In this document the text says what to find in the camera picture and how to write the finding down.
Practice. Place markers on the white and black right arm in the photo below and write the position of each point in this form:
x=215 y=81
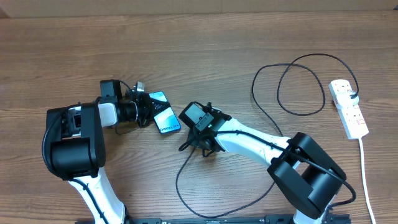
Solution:
x=306 y=175

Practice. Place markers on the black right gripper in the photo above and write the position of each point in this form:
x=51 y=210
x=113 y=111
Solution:
x=196 y=142

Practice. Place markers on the Galaxy S24+ smartphone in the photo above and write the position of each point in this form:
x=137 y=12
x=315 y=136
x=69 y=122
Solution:
x=165 y=121

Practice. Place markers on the white power strip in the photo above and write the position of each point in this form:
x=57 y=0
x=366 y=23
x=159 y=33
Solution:
x=351 y=118

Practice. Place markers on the white charger plug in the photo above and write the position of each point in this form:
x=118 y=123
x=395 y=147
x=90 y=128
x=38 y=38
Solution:
x=346 y=99

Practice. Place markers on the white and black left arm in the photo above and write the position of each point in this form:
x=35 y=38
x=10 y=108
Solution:
x=73 y=146

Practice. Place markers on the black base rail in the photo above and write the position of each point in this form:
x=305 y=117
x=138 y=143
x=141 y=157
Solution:
x=268 y=219

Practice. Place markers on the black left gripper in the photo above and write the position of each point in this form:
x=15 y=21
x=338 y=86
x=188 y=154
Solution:
x=149 y=112

